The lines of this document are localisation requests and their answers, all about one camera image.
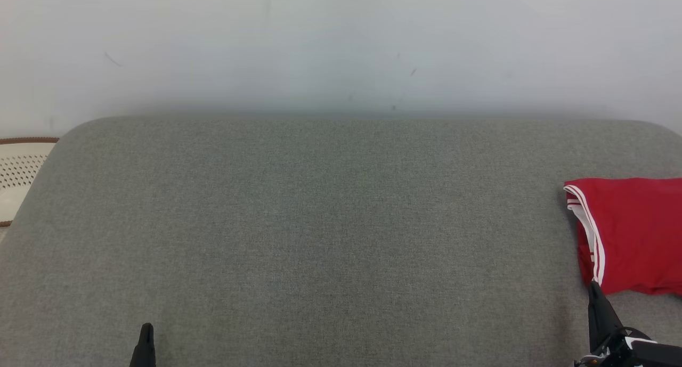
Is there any cream perforated laundry basket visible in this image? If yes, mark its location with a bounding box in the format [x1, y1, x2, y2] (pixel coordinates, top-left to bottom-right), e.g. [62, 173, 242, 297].
[0, 137, 60, 228]

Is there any red Bulls basketball jersey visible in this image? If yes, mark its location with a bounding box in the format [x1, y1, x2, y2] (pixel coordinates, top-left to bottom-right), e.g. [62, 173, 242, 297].
[563, 177, 682, 297]

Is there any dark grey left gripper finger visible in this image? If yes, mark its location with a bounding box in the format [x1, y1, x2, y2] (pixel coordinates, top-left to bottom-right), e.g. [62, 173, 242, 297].
[129, 323, 157, 367]

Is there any grey fabric sofa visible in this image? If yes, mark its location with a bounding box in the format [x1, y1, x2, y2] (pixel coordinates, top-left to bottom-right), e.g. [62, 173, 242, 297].
[0, 114, 682, 367]

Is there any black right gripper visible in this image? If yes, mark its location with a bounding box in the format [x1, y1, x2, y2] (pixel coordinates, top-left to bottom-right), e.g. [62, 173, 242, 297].
[573, 281, 682, 367]

